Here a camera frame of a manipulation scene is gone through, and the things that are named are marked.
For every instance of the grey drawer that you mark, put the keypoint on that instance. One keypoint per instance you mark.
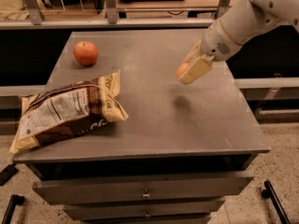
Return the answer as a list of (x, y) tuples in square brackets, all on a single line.
[(142, 187), (144, 208)]

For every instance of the small orange fruit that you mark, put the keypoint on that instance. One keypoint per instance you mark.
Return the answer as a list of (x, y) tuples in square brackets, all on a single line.
[(181, 70)]

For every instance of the grey drawer cabinet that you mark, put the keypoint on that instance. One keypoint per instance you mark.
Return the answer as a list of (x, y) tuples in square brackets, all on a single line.
[(204, 127)]

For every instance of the brown yellow snack bag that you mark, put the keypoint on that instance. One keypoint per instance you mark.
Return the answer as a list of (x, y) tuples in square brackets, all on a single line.
[(68, 112)]

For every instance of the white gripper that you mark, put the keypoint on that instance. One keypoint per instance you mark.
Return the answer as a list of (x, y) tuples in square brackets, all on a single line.
[(215, 43)]

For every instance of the red apple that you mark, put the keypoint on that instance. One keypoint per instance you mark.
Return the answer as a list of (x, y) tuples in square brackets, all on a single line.
[(86, 53)]

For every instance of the grey metal railing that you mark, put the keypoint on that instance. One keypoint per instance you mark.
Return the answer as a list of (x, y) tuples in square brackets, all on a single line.
[(88, 14)]

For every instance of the lower grey drawer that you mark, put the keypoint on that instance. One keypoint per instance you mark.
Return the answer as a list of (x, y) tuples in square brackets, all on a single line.
[(144, 208)]

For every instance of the black base leg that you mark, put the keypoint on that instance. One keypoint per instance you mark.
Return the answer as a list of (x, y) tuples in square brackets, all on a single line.
[(269, 193), (13, 202)]

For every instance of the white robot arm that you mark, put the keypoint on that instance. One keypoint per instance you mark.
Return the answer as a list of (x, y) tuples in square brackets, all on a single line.
[(249, 18)]

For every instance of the black right base leg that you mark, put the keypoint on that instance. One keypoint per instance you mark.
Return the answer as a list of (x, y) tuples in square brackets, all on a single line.
[(269, 193)]

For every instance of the upper grey drawer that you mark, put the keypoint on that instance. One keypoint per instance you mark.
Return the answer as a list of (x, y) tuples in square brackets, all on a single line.
[(142, 187)]

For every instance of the black flat floor object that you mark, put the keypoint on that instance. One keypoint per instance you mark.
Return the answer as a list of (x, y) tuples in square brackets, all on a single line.
[(7, 173)]

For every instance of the black left base leg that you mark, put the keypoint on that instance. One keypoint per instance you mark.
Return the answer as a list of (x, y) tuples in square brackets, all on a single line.
[(13, 202)]

